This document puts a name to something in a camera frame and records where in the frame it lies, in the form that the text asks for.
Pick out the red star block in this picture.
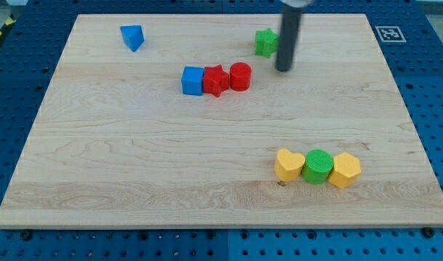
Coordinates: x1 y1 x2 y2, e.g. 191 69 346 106
202 65 230 97

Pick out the yellow hexagon block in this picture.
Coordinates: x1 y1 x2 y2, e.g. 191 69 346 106
328 152 362 189

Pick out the light wooden board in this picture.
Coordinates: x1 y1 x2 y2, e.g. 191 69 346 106
0 14 443 230

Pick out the blue triangle block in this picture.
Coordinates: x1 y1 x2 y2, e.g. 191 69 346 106
120 25 145 52

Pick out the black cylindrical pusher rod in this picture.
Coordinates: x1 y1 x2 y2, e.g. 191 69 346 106
275 4 303 72

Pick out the white fiducial marker tag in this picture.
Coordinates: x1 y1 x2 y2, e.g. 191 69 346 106
376 25 406 43

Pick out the yellow heart block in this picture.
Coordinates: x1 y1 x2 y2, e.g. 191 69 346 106
273 149 305 182

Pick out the green star block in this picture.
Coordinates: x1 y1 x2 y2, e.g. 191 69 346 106
254 28 279 58

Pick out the silver rod mount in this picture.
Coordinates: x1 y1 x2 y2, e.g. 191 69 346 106
281 0 312 7

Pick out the blue cube block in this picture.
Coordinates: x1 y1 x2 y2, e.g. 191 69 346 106
181 66 204 96

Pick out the green cylinder block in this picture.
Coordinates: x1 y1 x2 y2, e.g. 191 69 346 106
302 149 334 184

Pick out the red cylinder block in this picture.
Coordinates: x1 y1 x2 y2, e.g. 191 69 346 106
230 62 252 91

